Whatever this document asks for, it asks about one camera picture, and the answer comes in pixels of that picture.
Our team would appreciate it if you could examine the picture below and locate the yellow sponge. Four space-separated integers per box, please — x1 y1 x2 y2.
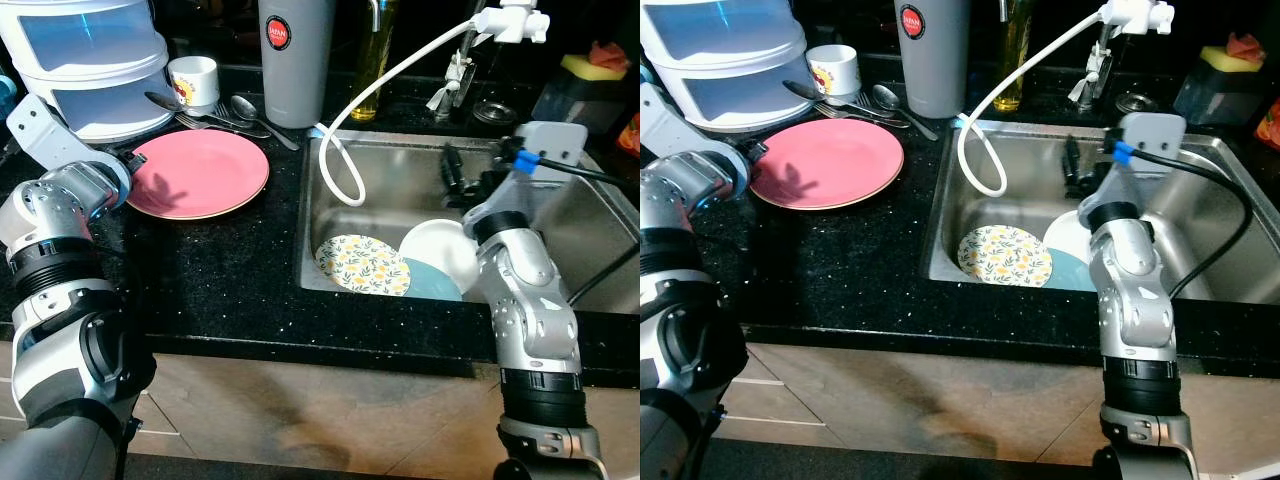
560 53 623 83
1200 45 1263 73

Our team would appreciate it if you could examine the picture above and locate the floral print plate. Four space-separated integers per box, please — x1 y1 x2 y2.
957 224 1054 289
315 233 413 298

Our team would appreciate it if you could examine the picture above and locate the white faucet head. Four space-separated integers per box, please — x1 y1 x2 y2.
470 0 551 46
1098 0 1173 36

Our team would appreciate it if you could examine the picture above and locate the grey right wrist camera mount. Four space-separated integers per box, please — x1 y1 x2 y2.
465 122 589 216
1078 112 1188 216

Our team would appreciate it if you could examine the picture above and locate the white faucet hose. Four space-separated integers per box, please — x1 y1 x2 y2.
955 10 1111 198
317 15 491 208

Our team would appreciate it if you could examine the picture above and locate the dark sponge holder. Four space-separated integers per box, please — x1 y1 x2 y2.
1172 65 1263 126
530 75 626 136

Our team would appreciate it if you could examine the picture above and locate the light blue plate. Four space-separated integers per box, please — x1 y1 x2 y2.
400 255 466 303
1045 245 1096 293

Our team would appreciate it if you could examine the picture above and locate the chrome faucet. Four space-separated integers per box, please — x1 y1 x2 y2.
428 35 481 116
1068 25 1116 106

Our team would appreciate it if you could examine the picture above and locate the metal fork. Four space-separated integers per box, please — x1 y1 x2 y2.
815 100 886 123
175 110 251 136

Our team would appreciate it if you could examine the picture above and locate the pink plate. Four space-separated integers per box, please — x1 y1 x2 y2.
748 118 906 211
125 128 271 221

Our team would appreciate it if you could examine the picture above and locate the white stacked plastic container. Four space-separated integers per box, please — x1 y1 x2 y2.
0 0 173 141
640 0 811 131

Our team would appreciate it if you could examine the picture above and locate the beige cabinet front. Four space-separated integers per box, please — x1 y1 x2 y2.
0 340 641 480
740 340 1280 480

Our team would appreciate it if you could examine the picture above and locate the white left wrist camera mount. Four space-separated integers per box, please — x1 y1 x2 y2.
640 82 713 161
5 95 91 173

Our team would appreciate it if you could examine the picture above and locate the yellow oil bottle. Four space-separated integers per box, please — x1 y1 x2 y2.
350 0 398 123
993 0 1034 113

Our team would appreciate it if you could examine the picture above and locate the pink cloth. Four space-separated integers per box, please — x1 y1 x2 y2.
590 40 631 71
1225 30 1269 61

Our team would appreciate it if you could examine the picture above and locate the white printed cup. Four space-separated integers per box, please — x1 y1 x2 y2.
806 45 861 98
167 57 220 108

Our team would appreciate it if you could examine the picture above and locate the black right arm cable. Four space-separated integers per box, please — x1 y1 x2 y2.
1105 135 1254 301
505 140 641 306

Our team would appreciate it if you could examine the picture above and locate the grey jug with red logo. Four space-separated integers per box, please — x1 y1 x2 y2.
897 0 1013 119
258 0 386 129

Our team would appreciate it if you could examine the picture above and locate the stainless steel sink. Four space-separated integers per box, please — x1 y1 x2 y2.
920 120 1280 306
297 128 641 316

